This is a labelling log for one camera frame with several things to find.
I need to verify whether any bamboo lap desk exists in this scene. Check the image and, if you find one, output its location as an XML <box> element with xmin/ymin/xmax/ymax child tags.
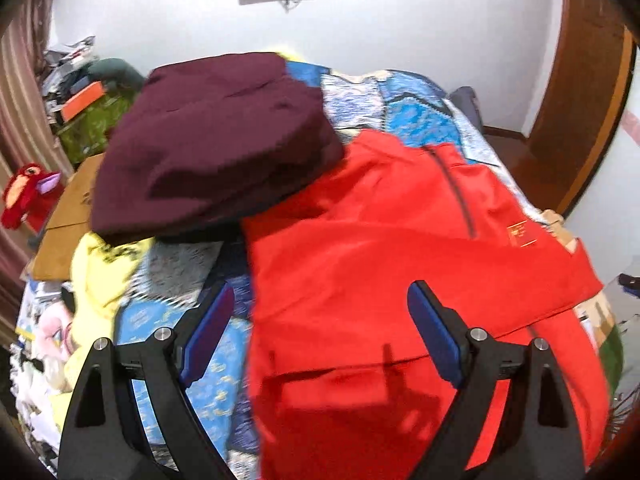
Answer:
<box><xmin>30</xmin><ymin>154</ymin><xmax>104</xmax><ymax>281</ymax></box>

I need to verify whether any red plush toy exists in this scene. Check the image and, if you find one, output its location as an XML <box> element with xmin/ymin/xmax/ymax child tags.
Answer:
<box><xmin>1</xmin><ymin>162</ymin><xmax>64</xmax><ymax>232</ymax></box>

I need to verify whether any folded maroon garment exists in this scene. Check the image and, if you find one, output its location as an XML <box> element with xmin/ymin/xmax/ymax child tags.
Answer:
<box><xmin>90</xmin><ymin>52</ymin><xmax>345</xmax><ymax>245</ymax></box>

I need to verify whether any dark green cushion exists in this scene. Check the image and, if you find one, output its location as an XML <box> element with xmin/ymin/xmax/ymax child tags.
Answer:
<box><xmin>88</xmin><ymin>58</ymin><xmax>145</xmax><ymax>91</ymax></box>

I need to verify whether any yellow printed t-shirt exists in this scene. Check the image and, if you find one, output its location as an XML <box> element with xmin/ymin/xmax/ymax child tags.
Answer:
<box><xmin>51</xmin><ymin>232</ymin><xmax>154</xmax><ymax>428</ymax></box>

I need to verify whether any orange box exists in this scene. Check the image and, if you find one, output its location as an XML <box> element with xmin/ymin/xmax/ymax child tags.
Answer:
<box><xmin>60</xmin><ymin>81</ymin><xmax>105</xmax><ymax>122</ymax></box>

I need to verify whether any red zip jacket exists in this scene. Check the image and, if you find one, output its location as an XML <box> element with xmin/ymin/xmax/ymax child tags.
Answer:
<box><xmin>243</xmin><ymin>130</ymin><xmax>610</xmax><ymax>479</ymax></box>

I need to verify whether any wooden wardrobe frame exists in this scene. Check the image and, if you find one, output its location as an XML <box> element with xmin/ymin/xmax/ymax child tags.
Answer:
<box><xmin>526</xmin><ymin>0</ymin><xmax>634</xmax><ymax>214</ymax></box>

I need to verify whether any grey backpack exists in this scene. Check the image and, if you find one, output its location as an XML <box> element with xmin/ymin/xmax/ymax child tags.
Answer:
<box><xmin>447</xmin><ymin>86</ymin><xmax>484</xmax><ymax>134</ymax></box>

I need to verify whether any striped brown curtain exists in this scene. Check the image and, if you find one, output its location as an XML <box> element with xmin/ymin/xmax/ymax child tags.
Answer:
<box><xmin>1</xmin><ymin>0</ymin><xmax>72</xmax><ymax>347</ymax></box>

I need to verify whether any green storage box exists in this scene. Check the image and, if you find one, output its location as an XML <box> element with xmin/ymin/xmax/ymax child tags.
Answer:
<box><xmin>55</xmin><ymin>90</ymin><xmax>137</xmax><ymax>168</ymax></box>

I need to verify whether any white heart sliding door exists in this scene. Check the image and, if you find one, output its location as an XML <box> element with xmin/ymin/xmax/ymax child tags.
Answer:
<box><xmin>566</xmin><ymin>65</ymin><xmax>639</xmax><ymax>284</ymax></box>

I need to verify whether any pile of clutter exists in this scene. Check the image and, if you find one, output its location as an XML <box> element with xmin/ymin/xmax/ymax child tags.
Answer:
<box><xmin>40</xmin><ymin>36</ymin><xmax>99</xmax><ymax>106</ymax></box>

